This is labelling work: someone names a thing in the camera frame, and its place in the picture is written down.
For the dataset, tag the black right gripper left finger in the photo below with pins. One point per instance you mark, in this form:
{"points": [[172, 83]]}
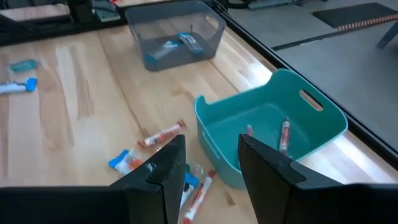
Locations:
{"points": [[149, 199]]}

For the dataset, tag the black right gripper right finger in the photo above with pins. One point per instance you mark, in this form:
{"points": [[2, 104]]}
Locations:
{"points": [[280, 199]]}

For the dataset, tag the orange hard candy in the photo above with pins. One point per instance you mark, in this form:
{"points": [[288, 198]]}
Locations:
{"points": [[136, 163]]}

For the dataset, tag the white blue Hershey's candy bar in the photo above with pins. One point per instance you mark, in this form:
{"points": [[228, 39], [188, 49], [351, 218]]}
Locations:
{"points": [[189, 186], [119, 161], [163, 49], [190, 42], [18, 86]]}

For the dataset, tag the red white Smarties candy roll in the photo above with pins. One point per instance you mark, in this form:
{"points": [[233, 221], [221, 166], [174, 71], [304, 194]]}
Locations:
{"points": [[284, 135], [199, 199], [249, 130], [163, 135]]}

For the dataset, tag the teal hard candy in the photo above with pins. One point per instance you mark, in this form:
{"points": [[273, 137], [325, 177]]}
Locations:
{"points": [[192, 169], [23, 65]]}

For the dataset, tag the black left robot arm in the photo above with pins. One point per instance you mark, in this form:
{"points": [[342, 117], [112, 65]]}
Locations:
{"points": [[79, 11]]}

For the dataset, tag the teal plastic bin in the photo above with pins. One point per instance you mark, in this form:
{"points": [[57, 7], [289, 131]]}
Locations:
{"points": [[224, 149]]}

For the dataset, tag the grey translucent plastic bin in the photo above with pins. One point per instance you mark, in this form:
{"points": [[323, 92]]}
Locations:
{"points": [[149, 63]]}

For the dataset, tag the black mat striped edge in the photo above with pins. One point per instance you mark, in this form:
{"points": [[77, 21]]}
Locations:
{"points": [[357, 14]]}

